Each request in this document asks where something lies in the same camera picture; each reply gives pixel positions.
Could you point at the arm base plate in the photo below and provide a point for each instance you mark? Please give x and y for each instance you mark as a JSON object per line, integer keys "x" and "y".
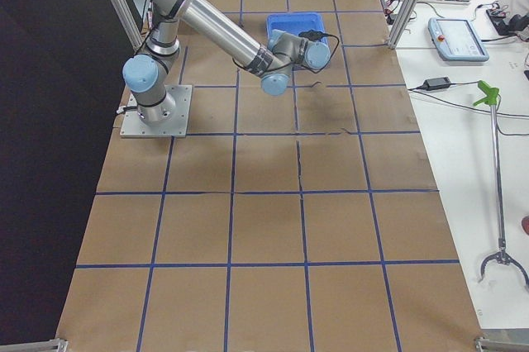
{"x": 170, "y": 118}

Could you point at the blue plastic tray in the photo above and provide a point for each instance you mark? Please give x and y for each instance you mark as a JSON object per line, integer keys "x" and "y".
{"x": 294, "y": 23}

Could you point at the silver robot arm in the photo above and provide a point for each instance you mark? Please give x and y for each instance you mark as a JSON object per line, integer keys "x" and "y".
{"x": 145, "y": 73}

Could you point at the black power adapter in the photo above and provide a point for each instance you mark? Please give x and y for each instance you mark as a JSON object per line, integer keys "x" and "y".
{"x": 433, "y": 84}

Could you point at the teach pendant with screen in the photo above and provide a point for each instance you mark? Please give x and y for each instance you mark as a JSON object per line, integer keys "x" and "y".
{"x": 457, "y": 40}

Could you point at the brown paper table cover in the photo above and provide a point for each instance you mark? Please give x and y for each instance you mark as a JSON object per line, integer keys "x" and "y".
{"x": 309, "y": 221}

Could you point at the green handled reach grabber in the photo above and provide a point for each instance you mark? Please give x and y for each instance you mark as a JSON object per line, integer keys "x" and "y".
{"x": 490, "y": 98}

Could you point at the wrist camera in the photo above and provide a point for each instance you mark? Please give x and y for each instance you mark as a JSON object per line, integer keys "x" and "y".
{"x": 312, "y": 34}

